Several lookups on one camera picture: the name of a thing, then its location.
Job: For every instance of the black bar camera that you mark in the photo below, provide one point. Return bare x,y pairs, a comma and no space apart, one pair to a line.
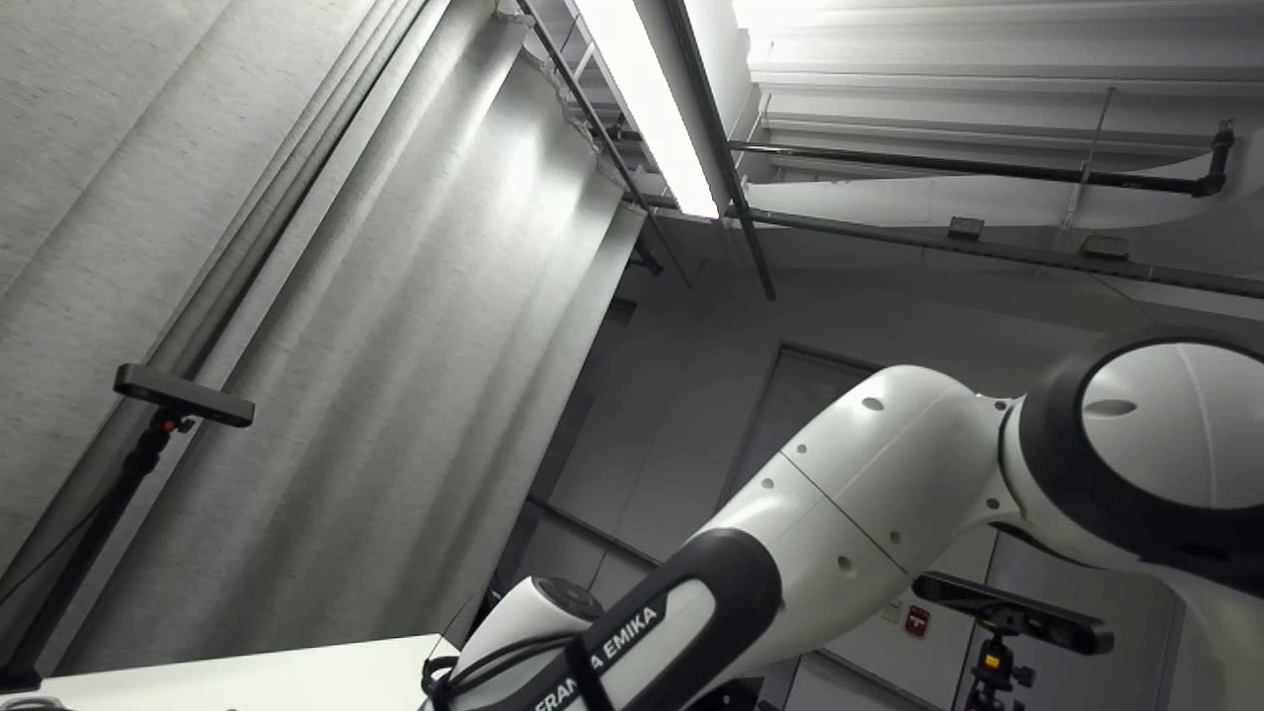
185,396

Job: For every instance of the black camera by door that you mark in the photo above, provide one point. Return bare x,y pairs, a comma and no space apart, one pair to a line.
1013,614

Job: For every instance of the grey door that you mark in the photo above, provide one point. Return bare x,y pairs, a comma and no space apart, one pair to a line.
794,407

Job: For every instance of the black ceiling pipe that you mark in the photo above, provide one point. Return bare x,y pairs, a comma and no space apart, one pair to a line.
973,169

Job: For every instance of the black camera tripod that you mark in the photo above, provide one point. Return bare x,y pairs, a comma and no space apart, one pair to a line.
93,526

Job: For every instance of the grey pleated curtain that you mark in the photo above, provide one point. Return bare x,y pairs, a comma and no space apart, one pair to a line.
397,369

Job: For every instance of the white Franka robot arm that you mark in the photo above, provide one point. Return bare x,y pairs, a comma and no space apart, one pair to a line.
855,498

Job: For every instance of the ceiling light fixture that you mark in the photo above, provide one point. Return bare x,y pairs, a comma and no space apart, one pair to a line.
646,93

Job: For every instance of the red wall sign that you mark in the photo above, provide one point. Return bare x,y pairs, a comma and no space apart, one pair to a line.
917,618

